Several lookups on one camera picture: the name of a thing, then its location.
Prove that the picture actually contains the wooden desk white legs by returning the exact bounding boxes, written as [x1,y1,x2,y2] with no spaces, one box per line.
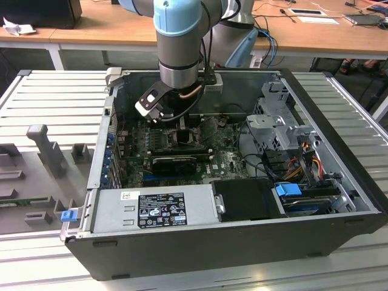
[0,0,388,72]

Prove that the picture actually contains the black RAM slot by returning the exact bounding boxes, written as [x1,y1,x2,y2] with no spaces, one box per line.
[150,150,212,157]
[150,146,210,153]

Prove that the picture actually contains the blue cable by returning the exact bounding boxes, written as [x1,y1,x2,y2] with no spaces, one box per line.
[259,28,278,68]

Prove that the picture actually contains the blue disk carrier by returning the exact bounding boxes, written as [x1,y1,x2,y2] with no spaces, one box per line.
[274,182,333,216]

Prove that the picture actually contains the silver power supply unit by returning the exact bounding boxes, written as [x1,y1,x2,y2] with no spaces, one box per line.
[90,184,221,234]

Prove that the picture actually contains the crumpled white paper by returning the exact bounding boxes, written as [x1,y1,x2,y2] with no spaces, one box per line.
[2,16,38,36]

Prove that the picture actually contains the blue expansion slot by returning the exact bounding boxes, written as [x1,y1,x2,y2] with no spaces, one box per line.
[142,172,195,186]

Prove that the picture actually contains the black graphics card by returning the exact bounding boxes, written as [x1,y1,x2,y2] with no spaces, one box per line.
[151,156,196,175]

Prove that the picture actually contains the grey metal drive cage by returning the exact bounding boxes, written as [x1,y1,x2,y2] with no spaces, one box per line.
[245,80,322,152]

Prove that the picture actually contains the black open PC case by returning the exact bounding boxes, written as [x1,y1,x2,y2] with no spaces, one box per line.
[59,67,388,281]

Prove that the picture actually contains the grey plastic case handle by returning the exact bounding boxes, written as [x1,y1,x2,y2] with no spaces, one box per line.
[105,67,122,89]

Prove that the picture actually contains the white paper sheet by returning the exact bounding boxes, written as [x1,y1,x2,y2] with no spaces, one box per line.
[296,15,341,25]

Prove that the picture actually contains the black camera cable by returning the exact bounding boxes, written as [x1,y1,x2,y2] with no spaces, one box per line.
[157,86,204,122]

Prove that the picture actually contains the green motherboard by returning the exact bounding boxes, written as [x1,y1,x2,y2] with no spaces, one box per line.
[121,116,252,187]

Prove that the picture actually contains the green RAM stick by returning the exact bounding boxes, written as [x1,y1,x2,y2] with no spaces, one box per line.
[0,197,49,207]

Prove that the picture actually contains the small white wrist camera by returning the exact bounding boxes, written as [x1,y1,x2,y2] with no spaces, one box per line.
[201,72,224,93]

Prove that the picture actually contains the person's sandalled foot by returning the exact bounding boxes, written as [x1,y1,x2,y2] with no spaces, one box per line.
[339,59,359,75]
[362,59,388,73]

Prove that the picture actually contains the copper coloured cable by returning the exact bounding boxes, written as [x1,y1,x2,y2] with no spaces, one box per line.
[178,84,203,100]

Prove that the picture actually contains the coloured power wire bundle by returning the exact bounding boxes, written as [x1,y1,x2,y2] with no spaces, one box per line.
[284,142,323,182]

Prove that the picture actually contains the CPU socket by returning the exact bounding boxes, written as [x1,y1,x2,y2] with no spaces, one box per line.
[165,129,204,149]

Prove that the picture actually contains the white framed desk outlet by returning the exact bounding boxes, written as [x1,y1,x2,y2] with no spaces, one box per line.
[287,8,328,17]

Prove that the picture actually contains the metal socket cover frame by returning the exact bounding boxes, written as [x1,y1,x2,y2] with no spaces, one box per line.
[195,117,221,146]

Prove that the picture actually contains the black computer box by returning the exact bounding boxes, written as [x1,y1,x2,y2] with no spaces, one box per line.
[0,0,82,30]

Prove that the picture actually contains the grey parts rack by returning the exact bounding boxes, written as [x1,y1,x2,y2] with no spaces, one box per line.
[0,124,98,236]

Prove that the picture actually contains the black notebook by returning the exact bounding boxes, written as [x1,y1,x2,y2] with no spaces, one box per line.
[343,13,385,27]

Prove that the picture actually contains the white wrist camera black face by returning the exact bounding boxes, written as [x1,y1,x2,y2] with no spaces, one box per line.
[135,87,167,124]

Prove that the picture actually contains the black plastic shroud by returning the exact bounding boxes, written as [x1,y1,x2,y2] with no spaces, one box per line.
[210,178,287,222]

